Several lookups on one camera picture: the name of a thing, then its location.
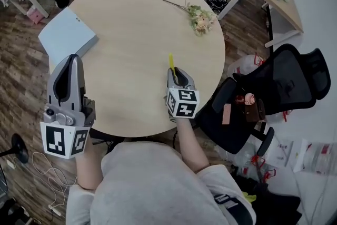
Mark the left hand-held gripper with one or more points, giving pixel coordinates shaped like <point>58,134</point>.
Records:
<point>63,137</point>

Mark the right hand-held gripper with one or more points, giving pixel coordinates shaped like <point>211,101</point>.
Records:
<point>184,102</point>

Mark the yellow stick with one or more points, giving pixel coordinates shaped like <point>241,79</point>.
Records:
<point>171,63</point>

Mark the person's left forearm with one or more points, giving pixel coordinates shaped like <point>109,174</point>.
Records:
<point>88,166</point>

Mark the person's right forearm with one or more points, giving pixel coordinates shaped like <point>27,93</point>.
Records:
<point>190,147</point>

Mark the light blue flat box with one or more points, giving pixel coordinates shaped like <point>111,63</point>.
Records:
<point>65,34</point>

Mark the pink phone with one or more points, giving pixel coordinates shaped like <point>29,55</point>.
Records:
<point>226,113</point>

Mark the round wooden table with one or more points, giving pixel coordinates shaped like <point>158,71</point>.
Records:
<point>137,34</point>

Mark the artificial flower bouquet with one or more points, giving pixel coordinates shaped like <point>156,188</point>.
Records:
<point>201,18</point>

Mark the large clear water bottle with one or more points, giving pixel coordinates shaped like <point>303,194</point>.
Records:
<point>252,168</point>
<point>245,66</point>
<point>319,158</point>

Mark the pink bottle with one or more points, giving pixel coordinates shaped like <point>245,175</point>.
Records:
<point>248,98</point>

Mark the black round stand base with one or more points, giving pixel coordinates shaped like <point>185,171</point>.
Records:
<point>18,148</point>

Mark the pink bag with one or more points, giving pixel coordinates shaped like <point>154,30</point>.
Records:
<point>34,15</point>

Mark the brown bag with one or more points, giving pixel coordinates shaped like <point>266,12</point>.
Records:
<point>254,112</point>

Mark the white charger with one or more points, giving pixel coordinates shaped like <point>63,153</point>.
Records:
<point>10,164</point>

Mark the black mesh office chair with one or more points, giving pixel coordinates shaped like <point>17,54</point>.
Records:
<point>284,81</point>

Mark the person's grey shirt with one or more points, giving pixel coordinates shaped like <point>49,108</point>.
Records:
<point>158,187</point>

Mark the yellow cloth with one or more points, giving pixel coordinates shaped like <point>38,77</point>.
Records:
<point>249,197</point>

